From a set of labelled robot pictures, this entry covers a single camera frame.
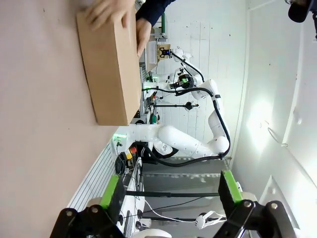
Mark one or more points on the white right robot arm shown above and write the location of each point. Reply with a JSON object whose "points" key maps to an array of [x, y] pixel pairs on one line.
{"points": [[183, 143]]}

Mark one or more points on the person's left forearm dark sleeve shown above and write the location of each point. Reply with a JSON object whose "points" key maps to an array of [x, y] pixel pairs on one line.
{"points": [[156, 10]]}

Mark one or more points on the brown cardboard box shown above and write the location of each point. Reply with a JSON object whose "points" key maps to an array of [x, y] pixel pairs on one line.
{"points": [[109, 69]]}

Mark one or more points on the black horizontal bar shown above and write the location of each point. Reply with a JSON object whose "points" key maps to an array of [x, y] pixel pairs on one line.
{"points": [[173, 194]]}

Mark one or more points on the person in dark top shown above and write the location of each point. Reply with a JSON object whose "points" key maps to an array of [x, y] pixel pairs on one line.
{"points": [[301, 10]]}

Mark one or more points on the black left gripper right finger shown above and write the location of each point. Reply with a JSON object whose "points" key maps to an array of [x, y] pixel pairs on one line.
{"points": [[232, 191]]}

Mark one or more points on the green pole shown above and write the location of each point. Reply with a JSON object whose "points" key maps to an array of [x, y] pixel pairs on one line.
{"points": [[163, 23]]}

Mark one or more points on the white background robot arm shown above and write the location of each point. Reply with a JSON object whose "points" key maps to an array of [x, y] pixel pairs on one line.
{"points": [[182, 53]]}

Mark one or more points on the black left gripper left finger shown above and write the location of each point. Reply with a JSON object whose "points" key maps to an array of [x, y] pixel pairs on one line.
{"points": [[109, 205]]}

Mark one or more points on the white handheld gripper device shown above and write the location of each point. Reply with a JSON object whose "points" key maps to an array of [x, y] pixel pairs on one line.
{"points": [[206, 219]]}

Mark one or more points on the person's left hand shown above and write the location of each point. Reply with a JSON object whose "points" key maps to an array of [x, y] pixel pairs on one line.
{"points": [[143, 34]]}

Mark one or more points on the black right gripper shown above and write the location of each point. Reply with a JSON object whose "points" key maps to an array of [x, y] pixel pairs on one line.
{"points": [[184, 83]]}

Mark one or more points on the person's right hand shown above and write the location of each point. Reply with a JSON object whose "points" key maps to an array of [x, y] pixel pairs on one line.
{"points": [[109, 12]]}

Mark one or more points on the white perforated panel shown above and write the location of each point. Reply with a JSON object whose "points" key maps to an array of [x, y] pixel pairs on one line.
{"points": [[151, 55]]}

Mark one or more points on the grey slotted aluminium rail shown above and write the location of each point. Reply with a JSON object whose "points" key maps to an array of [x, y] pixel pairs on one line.
{"points": [[96, 173]]}

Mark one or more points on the red emergency stop button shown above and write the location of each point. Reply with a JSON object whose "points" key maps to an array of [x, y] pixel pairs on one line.
{"points": [[133, 150]]}

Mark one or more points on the black camera boom stand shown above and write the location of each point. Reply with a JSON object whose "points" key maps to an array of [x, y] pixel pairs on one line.
{"points": [[175, 105]]}

